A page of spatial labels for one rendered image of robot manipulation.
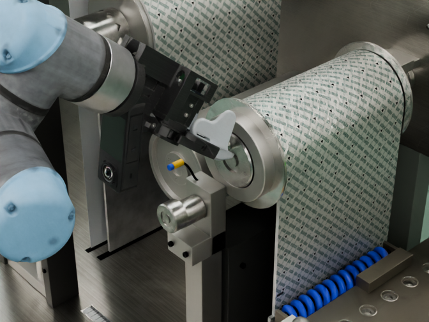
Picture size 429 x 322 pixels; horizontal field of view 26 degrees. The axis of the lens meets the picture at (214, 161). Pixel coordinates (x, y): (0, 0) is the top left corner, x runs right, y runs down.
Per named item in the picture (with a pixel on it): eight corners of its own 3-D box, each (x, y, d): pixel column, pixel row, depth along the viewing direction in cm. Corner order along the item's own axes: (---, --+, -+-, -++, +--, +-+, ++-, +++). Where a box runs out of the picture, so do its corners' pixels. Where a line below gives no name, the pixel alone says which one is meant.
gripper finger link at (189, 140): (227, 152, 106) (173, 125, 100) (221, 164, 106) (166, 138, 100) (204, 138, 110) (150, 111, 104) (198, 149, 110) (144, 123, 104)
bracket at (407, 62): (364, 67, 131) (366, 54, 130) (391, 55, 134) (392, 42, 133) (392, 79, 128) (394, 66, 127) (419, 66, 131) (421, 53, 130)
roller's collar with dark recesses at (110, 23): (69, 55, 128) (65, 13, 124) (105, 43, 131) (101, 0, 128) (96, 71, 124) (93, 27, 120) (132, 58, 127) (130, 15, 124)
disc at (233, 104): (203, 179, 125) (203, 81, 117) (206, 177, 125) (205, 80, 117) (281, 228, 116) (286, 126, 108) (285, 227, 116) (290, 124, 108)
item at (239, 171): (216, 182, 119) (205, 127, 117) (227, 176, 120) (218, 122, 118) (255, 193, 114) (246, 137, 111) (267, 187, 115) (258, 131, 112)
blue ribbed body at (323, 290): (275, 323, 126) (276, 303, 124) (378, 257, 138) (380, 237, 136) (293, 337, 123) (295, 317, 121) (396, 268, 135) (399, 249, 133)
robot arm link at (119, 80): (87, 113, 92) (42, 84, 97) (117, 127, 95) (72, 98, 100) (123, 46, 91) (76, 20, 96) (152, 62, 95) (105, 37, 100)
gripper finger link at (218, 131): (265, 129, 110) (213, 100, 104) (241, 173, 110) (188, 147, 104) (249, 121, 112) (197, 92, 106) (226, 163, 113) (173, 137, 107)
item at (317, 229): (271, 314, 125) (276, 202, 115) (383, 243, 139) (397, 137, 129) (274, 316, 125) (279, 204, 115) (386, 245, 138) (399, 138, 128)
